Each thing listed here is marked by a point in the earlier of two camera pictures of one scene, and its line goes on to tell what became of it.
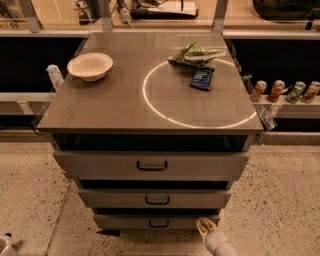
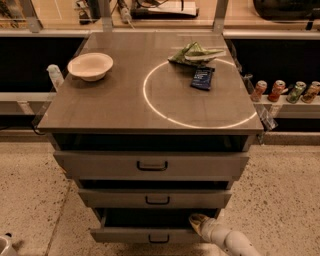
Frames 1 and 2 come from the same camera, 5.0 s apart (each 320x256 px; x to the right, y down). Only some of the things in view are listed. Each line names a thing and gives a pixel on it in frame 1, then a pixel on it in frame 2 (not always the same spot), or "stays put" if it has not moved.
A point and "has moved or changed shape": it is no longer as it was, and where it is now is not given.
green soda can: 295,92 stays put
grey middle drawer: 153,198 stays put
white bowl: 90,67 stays put
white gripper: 214,238 → 209,226
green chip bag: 194,54 stays put
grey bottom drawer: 151,222 has moved or changed shape
